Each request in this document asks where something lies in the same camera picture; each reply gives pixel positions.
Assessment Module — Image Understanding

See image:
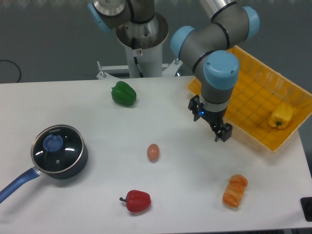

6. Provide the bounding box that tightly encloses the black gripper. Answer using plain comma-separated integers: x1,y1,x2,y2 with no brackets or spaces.
188,95,233,142

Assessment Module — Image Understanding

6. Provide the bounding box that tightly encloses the glass pot lid blue knob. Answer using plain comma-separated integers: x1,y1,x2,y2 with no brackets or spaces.
31,124,85,174

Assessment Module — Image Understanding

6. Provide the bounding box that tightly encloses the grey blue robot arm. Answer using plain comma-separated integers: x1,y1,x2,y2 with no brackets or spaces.
88,0,260,141

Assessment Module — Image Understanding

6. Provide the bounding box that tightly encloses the yellow plastic basket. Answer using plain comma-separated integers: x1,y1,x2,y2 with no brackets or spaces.
185,45,312,153

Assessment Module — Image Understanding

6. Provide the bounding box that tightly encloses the brown egg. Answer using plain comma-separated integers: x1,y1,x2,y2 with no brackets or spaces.
147,144,160,161

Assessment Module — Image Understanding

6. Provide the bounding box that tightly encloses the yellow bell pepper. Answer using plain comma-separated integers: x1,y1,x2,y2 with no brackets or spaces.
268,103,294,129

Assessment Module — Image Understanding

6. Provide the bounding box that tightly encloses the orange croissant bread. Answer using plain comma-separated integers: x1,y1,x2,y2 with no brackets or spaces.
222,174,248,208

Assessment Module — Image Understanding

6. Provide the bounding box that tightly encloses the green bell pepper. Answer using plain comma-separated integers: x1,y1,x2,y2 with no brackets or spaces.
111,81,137,106

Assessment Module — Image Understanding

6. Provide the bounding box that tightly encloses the red bell pepper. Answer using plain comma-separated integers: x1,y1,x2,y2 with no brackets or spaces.
119,190,151,213

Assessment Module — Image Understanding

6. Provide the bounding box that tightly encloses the black device at table edge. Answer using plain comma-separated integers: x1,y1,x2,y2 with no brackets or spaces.
300,197,312,222

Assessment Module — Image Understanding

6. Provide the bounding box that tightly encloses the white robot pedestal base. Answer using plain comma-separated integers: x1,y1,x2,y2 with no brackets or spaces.
97,13,183,79

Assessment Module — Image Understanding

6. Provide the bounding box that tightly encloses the dark saucepan blue handle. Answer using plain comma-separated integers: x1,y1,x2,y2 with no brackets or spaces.
0,124,89,204

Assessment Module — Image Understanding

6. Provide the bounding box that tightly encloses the black floor cable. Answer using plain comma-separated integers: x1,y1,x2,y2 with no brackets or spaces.
0,59,22,84

